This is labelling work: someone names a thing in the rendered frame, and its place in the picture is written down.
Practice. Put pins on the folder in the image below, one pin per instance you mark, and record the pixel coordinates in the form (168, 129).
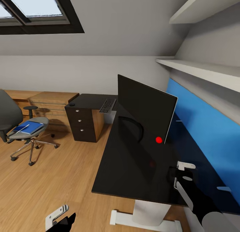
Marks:
(28, 127)

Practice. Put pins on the monitor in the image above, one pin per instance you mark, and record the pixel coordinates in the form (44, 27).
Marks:
(151, 107)

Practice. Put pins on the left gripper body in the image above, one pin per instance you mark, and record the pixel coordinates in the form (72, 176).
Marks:
(62, 226)

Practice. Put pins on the keyboard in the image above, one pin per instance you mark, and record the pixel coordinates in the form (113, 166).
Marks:
(107, 106)

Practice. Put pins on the notebook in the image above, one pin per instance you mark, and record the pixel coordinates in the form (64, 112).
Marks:
(195, 177)

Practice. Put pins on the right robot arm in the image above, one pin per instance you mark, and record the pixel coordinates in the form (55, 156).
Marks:
(209, 216)

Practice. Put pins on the swivel chair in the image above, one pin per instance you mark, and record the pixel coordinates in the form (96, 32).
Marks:
(11, 116)

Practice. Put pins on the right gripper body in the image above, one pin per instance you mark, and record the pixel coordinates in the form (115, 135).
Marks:
(175, 172)

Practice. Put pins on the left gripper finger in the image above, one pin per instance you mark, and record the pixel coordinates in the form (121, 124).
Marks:
(72, 219)

